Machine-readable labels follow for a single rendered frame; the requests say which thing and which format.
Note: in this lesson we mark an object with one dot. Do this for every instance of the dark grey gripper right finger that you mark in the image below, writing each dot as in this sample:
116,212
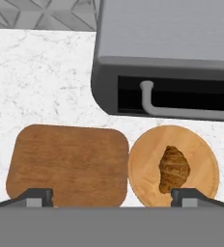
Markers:
184,196

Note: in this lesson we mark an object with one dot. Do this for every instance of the brown wooden cutting board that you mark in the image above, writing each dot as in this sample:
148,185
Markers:
69,164

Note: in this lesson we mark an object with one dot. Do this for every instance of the round light wooden plate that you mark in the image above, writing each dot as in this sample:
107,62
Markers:
143,167

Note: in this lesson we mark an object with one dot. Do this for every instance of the grey toaster oven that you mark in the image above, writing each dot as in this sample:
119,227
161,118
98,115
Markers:
162,41

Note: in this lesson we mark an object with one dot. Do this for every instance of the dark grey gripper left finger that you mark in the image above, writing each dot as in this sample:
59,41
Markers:
36,196

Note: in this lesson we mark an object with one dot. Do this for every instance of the brown croissant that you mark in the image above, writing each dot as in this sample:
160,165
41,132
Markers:
173,169

